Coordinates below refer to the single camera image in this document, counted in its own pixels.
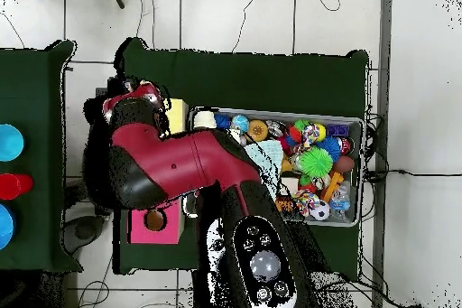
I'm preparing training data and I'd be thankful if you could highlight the mint green waffle cloth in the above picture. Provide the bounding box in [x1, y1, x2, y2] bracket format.
[245, 140, 284, 197]

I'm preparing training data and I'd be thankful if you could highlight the wooden box with three holes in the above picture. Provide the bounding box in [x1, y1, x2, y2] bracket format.
[127, 97, 189, 246]

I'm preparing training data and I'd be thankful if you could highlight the shallow clear mesh bin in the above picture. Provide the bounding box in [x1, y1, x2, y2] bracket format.
[181, 106, 365, 229]

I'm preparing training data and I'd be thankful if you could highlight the cream waffle cloth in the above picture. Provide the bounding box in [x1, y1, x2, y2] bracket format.
[193, 109, 244, 143]

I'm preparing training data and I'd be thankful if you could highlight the dark green table cloth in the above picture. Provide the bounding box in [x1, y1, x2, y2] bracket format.
[113, 36, 371, 282]
[0, 39, 84, 274]

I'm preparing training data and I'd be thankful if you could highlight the globe print ball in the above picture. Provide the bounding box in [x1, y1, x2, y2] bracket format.
[230, 114, 251, 135]

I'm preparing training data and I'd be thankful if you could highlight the burger squeeze toy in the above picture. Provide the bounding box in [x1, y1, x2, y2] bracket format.
[246, 118, 269, 143]

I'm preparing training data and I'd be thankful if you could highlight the blue plastic cup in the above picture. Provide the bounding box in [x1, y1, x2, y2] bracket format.
[0, 124, 25, 163]
[0, 203, 16, 251]

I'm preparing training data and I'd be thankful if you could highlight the grey round stand base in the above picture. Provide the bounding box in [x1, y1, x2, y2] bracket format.
[62, 214, 106, 255]

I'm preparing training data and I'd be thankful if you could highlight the red plastic cup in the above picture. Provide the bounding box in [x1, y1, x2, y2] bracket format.
[0, 173, 34, 201]

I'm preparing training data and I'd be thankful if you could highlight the lime green spiky ball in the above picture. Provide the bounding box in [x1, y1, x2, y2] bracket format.
[298, 146, 334, 180]

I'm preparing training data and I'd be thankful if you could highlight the blue spiky ball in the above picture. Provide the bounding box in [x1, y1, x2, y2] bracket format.
[316, 135, 342, 163]

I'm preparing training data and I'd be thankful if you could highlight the orange bone toy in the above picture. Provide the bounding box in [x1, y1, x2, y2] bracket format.
[320, 171, 345, 203]

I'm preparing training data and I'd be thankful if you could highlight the small soccer ball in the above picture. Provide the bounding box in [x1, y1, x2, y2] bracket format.
[309, 200, 332, 221]

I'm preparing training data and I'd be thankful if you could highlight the small brown football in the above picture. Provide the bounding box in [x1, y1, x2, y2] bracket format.
[333, 154, 356, 174]

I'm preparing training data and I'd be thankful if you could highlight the multicolour rope toy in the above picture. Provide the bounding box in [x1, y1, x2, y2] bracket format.
[299, 123, 320, 152]

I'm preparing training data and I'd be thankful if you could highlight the black power cable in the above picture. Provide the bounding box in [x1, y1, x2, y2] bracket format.
[362, 168, 462, 183]

